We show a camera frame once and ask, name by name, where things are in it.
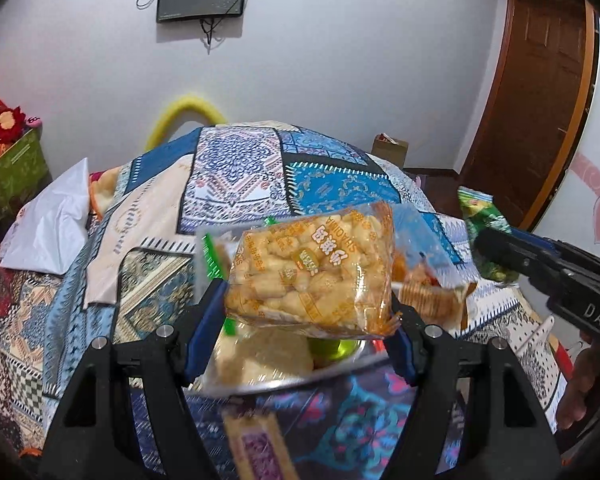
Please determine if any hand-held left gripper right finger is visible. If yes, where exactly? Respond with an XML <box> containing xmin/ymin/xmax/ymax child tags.
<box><xmin>385</xmin><ymin>306</ymin><xmax>563</xmax><ymax>480</ymax></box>

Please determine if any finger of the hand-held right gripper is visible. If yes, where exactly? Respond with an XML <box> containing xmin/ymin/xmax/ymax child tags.
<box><xmin>472</xmin><ymin>227</ymin><xmax>566</xmax><ymax>294</ymax></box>
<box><xmin>508</xmin><ymin>227</ymin><xmax>581</xmax><ymax>267</ymax></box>

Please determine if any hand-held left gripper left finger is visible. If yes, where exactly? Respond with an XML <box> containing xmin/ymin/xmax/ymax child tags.
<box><xmin>40</xmin><ymin>280</ymin><xmax>229</xmax><ymax>480</ymax></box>

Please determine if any green snack packet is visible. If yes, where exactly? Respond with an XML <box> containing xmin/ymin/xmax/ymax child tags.
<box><xmin>457</xmin><ymin>186</ymin><xmax>518</xmax><ymax>284</ymax></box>

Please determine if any metal tray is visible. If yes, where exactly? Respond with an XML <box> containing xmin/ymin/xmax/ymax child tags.
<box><xmin>195</xmin><ymin>310</ymin><xmax>401</xmax><ymax>399</ymax></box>

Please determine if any puffed rice cake packet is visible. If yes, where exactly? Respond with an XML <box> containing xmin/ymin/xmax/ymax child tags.
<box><xmin>224</xmin><ymin>201</ymin><xmax>399</xmax><ymax>337</ymax></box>

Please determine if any person's right hand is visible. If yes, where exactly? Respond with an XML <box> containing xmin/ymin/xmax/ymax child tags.
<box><xmin>554</xmin><ymin>345</ymin><xmax>600</xmax><ymax>431</ymax></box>

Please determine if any tan bread packet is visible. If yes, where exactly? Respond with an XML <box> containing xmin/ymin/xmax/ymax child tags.
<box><xmin>205</xmin><ymin>329</ymin><xmax>315</xmax><ymax>392</ymax></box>

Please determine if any round crackers packet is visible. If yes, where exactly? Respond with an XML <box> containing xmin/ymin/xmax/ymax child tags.
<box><xmin>390</xmin><ymin>205</ymin><xmax>478</xmax><ymax>332</ymax></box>

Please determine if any brown wooden door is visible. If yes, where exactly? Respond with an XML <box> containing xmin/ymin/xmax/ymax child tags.
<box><xmin>457</xmin><ymin>0</ymin><xmax>600</xmax><ymax>232</ymax></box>

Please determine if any patchwork printed blanket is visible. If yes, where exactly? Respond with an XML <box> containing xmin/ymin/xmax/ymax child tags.
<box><xmin>0</xmin><ymin>120</ymin><xmax>571</xmax><ymax>480</ymax></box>

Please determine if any small cardboard box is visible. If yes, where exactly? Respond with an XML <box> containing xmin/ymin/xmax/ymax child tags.
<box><xmin>371</xmin><ymin>133</ymin><xmax>409</xmax><ymax>169</ymax></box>

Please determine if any white plastic bag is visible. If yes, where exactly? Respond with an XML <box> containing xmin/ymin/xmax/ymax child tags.
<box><xmin>0</xmin><ymin>157</ymin><xmax>91</xmax><ymax>276</ymax></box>

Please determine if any yellow foam tube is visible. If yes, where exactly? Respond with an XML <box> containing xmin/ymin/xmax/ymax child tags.
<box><xmin>145</xmin><ymin>94</ymin><xmax>228</xmax><ymax>151</ymax></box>

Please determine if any green storage box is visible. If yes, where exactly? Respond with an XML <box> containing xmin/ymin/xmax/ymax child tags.
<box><xmin>0</xmin><ymin>127</ymin><xmax>51</xmax><ymax>224</ymax></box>

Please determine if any black monitor cable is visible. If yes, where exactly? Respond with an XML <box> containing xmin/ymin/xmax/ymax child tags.
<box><xmin>199</xmin><ymin>17</ymin><xmax>221</xmax><ymax>54</ymax></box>

